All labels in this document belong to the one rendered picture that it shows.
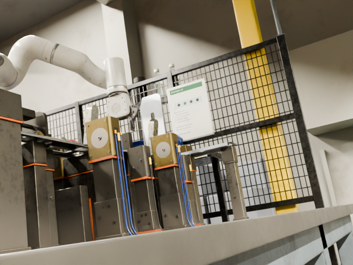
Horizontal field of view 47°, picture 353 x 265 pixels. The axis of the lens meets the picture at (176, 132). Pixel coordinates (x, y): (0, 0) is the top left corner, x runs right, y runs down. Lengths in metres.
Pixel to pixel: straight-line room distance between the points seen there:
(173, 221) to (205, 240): 1.01
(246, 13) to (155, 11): 3.09
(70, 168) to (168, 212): 0.37
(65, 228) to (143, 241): 0.96
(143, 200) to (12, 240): 0.59
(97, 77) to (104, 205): 0.79
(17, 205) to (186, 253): 0.53
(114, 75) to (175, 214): 0.63
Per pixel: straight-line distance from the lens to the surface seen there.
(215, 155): 1.88
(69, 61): 1.73
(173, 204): 1.44
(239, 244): 0.52
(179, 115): 2.16
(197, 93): 2.15
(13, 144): 0.89
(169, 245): 0.37
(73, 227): 1.26
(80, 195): 1.25
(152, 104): 1.93
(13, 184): 0.86
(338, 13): 4.41
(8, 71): 1.72
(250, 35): 2.19
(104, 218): 1.15
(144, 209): 1.34
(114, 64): 1.72
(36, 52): 1.77
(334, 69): 3.81
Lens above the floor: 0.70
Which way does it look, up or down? 14 degrees up
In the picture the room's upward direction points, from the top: 9 degrees counter-clockwise
